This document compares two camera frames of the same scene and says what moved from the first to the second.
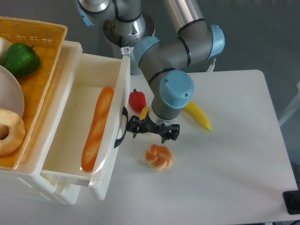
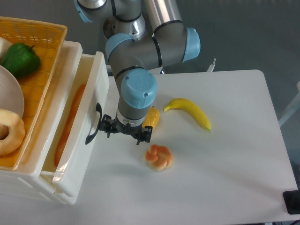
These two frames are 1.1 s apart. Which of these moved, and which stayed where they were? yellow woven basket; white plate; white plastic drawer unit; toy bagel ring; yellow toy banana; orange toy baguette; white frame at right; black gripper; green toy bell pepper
Moved: black gripper; orange toy baguette; white plastic drawer unit
Stayed: white plate; yellow toy banana; white frame at right; green toy bell pepper; toy bagel ring; yellow woven basket
